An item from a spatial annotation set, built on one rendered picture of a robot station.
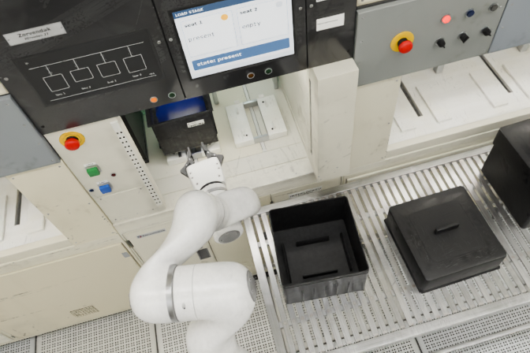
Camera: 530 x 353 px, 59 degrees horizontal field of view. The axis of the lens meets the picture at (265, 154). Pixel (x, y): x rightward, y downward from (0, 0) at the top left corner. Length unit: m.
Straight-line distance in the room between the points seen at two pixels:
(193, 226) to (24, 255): 1.14
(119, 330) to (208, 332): 1.66
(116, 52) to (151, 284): 0.57
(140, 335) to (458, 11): 2.01
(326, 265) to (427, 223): 0.38
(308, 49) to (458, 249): 0.83
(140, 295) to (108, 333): 1.74
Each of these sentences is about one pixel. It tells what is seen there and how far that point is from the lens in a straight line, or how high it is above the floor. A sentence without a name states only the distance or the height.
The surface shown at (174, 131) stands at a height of 1.06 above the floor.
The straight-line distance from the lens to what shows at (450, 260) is 1.65.
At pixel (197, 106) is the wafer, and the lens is 1.77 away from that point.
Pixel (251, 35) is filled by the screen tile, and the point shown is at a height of 1.57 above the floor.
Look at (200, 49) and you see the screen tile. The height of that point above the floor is 1.56.
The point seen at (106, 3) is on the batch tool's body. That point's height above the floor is 1.74.
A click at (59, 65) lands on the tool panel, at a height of 1.61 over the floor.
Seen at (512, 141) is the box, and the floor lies 1.01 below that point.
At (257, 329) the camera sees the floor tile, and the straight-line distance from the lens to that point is 2.42.
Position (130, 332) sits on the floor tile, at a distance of 2.57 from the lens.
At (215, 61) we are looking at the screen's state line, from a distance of 1.23.
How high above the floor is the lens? 2.33
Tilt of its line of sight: 54 degrees down
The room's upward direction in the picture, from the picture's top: 9 degrees counter-clockwise
